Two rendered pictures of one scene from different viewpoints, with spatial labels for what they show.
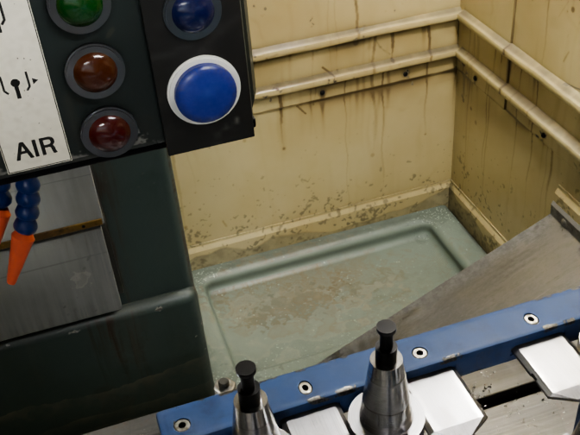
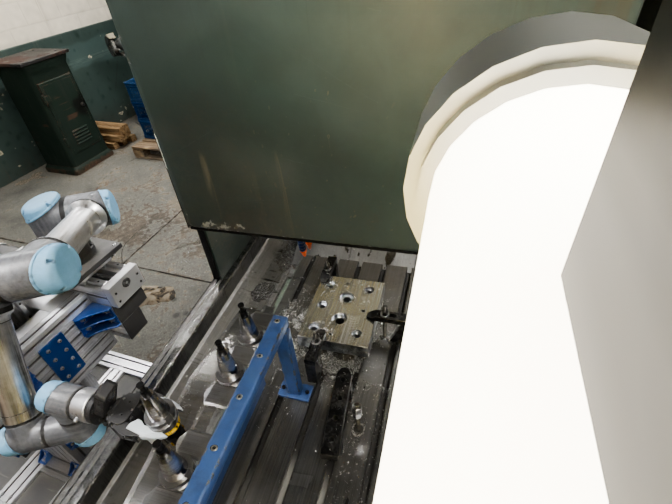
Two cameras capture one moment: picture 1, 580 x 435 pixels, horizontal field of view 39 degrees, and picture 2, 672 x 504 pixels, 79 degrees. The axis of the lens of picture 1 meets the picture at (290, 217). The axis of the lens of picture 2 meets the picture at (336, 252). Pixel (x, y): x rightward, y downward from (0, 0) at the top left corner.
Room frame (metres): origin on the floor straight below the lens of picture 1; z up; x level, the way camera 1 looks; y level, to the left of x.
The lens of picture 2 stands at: (0.97, -0.38, 2.00)
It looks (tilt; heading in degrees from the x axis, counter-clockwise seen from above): 39 degrees down; 124
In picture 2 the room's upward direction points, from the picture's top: 5 degrees counter-clockwise
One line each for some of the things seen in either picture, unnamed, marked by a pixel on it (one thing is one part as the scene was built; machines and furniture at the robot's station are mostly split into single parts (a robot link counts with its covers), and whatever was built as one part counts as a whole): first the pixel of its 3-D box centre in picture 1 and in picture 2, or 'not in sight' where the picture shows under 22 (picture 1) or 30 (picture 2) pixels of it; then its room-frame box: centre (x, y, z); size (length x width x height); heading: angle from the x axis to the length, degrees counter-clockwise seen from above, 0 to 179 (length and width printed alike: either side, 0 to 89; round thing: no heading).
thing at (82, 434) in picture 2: not in sight; (76, 425); (0.09, -0.30, 1.07); 0.11 x 0.08 x 0.11; 44
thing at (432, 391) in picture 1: (445, 406); (219, 395); (0.45, -0.12, 1.21); 0.07 x 0.05 x 0.01; 15
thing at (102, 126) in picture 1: (110, 132); not in sight; (0.34, 0.08, 1.57); 0.02 x 0.01 x 0.02; 105
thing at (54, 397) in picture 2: not in sight; (65, 400); (0.10, -0.29, 1.16); 0.11 x 0.08 x 0.09; 15
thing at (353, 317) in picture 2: not in sight; (343, 312); (0.45, 0.40, 0.96); 0.29 x 0.23 x 0.05; 105
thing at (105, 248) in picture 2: not in sight; (73, 262); (-0.43, 0.05, 1.13); 0.36 x 0.22 x 0.06; 11
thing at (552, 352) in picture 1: (559, 369); (193, 444); (0.48, -0.22, 1.21); 0.07 x 0.05 x 0.01; 15
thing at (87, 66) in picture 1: (95, 72); not in sight; (0.34, 0.08, 1.60); 0.02 x 0.01 x 0.02; 105
